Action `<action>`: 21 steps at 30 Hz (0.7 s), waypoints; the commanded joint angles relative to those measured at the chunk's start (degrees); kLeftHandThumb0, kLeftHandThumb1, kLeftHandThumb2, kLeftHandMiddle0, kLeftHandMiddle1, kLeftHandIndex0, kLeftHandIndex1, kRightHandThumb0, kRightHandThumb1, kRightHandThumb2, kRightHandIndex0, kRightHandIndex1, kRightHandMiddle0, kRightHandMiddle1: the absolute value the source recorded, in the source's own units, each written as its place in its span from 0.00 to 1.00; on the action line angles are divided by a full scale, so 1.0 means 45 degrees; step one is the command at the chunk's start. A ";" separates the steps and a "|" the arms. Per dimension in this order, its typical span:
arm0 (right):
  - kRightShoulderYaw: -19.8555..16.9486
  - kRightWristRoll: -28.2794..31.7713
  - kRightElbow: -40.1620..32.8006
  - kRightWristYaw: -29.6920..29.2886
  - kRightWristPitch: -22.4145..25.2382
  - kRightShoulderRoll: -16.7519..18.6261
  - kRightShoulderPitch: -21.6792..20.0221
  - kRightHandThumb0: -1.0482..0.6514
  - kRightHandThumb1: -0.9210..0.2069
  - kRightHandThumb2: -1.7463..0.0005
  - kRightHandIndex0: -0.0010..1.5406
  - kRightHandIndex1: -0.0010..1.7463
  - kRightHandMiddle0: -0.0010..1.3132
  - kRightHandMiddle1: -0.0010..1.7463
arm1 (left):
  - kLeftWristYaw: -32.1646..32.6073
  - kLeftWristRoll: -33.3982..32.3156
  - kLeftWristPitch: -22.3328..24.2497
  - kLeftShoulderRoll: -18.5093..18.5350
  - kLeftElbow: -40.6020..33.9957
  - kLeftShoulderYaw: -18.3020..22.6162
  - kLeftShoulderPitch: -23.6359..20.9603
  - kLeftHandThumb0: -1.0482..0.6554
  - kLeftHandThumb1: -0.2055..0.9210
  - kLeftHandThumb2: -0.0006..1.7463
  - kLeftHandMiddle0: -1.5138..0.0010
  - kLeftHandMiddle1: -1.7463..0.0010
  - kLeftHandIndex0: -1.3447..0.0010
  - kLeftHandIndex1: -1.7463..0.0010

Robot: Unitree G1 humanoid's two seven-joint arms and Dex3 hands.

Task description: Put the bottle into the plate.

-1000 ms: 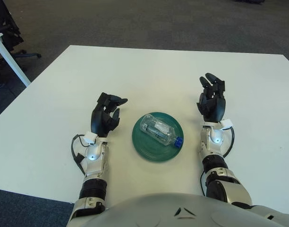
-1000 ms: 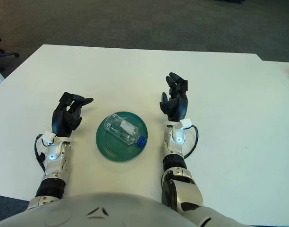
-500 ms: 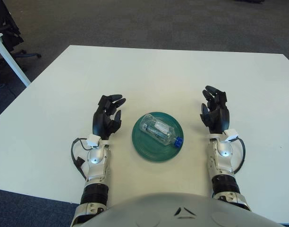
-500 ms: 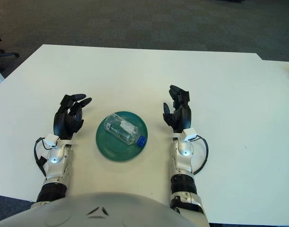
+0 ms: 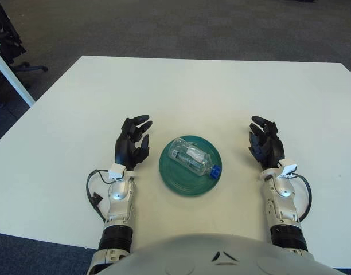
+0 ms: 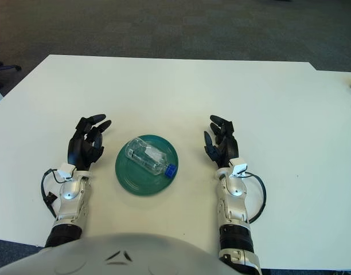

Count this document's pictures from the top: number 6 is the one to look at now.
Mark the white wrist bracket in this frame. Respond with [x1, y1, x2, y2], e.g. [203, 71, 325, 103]
[229, 157, 249, 177]
[56, 163, 76, 181]

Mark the clear bottle with blue cap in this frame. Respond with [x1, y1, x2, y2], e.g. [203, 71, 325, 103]
[126, 137, 177, 179]

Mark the silver robot torso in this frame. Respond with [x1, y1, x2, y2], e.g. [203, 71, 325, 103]
[0, 233, 239, 275]

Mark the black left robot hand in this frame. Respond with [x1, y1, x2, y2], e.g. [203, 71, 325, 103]
[67, 113, 112, 172]

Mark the green round plate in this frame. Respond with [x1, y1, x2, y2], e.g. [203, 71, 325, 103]
[115, 133, 180, 197]

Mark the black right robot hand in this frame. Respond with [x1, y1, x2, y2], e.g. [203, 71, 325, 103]
[203, 115, 240, 170]

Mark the black office chair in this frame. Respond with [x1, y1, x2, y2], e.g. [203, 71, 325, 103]
[0, 34, 22, 88]

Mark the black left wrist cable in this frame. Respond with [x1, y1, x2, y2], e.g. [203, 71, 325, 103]
[40, 168, 67, 218]

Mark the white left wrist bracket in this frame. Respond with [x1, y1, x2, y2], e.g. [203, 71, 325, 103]
[56, 163, 76, 181]

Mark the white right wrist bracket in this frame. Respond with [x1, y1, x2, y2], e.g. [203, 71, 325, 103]
[229, 157, 249, 177]

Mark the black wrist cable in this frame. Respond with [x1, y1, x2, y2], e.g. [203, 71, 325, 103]
[244, 172, 267, 224]
[40, 168, 67, 218]

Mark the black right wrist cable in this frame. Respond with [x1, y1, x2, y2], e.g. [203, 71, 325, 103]
[244, 172, 267, 224]

